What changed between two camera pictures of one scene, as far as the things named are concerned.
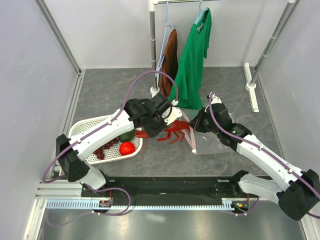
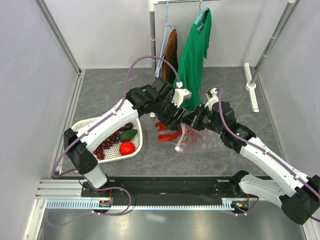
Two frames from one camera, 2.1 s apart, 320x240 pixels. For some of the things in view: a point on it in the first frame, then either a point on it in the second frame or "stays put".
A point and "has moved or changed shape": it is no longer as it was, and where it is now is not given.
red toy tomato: [127, 148] stays put
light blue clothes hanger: [200, 13] stays put
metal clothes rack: [268, 53] stays put
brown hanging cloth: [170, 63] stays put
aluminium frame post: [58, 35] stays put
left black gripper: [152, 133] to [173, 123]
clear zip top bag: [201, 142] has moved or changed shape
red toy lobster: [174, 128] has moved or changed shape
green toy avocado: [127, 136] stays put
